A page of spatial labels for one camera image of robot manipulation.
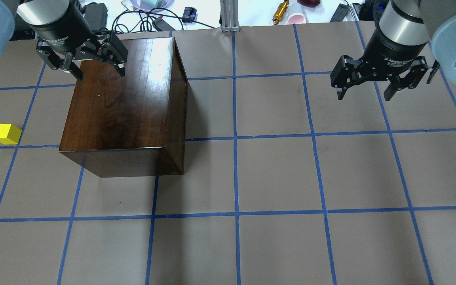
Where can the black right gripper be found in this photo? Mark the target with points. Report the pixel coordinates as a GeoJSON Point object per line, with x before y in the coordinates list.
{"type": "Point", "coordinates": [392, 49]}

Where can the small blue black device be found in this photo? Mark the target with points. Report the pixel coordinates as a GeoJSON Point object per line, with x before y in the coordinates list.
{"type": "Point", "coordinates": [189, 15]}

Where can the pink cup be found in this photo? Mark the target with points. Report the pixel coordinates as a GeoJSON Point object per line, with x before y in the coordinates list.
{"type": "Point", "coordinates": [296, 18]}

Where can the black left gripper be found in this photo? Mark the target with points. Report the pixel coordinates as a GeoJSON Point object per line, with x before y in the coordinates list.
{"type": "Point", "coordinates": [58, 36]}

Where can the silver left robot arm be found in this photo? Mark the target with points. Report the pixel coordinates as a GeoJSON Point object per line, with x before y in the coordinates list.
{"type": "Point", "coordinates": [36, 12]}

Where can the black power adapter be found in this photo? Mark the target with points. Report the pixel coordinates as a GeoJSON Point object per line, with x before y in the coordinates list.
{"type": "Point", "coordinates": [96, 15]}

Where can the gold metal cylinder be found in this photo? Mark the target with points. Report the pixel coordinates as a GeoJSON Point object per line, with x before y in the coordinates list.
{"type": "Point", "coordinates": [280, 12]}

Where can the dark wooden drawer cabinet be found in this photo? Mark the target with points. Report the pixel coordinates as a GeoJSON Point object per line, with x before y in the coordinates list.
{"type": "Point", "coordinates": [132, 125]}

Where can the purple plate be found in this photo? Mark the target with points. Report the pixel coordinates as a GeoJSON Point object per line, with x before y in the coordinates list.
{"type": "Point", "coordinates": [148, 5]}

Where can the aluminium frame post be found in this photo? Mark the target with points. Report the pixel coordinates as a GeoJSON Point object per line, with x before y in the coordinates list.
{"type": "Point", "coordinates": [229, 12]}

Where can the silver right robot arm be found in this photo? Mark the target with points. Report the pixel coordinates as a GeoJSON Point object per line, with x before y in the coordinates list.
{"type": "Point", "coordinates": [413, 22]}

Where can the yellow block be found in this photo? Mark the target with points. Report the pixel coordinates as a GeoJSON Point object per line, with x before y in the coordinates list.
{"type": "Point", "coordinates": [10, 134]}

